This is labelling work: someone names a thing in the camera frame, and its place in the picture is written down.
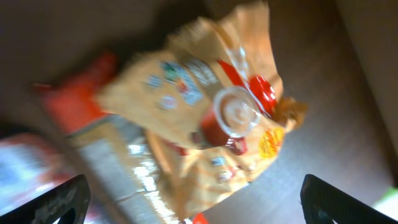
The orange noodle packet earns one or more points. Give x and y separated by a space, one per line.
114 149

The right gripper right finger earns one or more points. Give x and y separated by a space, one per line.
323 203

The orange Nescafe coffee bag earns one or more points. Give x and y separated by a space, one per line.
211 106

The tissue pack multicolour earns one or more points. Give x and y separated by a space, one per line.
30 167

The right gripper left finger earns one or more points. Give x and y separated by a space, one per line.
66 204

